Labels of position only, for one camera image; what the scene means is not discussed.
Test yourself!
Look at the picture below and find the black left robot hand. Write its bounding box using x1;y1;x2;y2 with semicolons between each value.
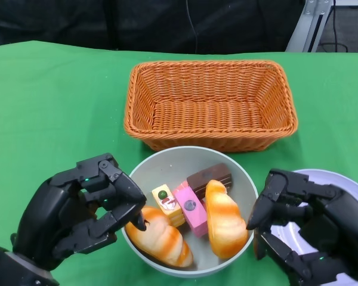
13;153;147;271

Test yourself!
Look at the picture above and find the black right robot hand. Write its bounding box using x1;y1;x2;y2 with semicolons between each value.
246;168;358;286

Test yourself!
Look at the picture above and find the orange striped bread roll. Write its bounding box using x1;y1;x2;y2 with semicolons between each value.
125;206;195;268
205;179;249;259

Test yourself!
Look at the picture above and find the pale grey round bowl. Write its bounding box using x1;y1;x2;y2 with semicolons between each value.
121;145;259;279

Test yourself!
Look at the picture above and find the white round plate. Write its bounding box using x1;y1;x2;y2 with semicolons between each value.
268;169;358;260

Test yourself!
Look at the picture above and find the yellow layer cake slice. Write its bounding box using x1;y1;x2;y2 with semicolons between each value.
151;184;185;228

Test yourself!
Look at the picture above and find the chocolate layer cake slice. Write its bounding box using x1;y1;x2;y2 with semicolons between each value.
186;163;233;199

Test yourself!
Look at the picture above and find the pink cake slice with blueberry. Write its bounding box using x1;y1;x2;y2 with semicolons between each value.
172;186;207;238

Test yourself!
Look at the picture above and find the orange wicker basket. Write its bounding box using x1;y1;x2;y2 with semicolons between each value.
124;60;298;153

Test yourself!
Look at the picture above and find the green tablecloth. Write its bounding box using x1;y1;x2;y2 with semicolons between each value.
0;40;358;286

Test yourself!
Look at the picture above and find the black cloth backdrop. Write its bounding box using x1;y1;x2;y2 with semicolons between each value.
0;0;305;55

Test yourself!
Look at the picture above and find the black cable on floor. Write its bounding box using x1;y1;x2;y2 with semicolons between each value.
317;0;350;53

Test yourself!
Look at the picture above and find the silver metal frame stand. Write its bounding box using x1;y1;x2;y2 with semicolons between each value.
285;0;358;53

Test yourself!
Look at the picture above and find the thin black hanging cable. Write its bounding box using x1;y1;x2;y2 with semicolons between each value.
184;0;199;54

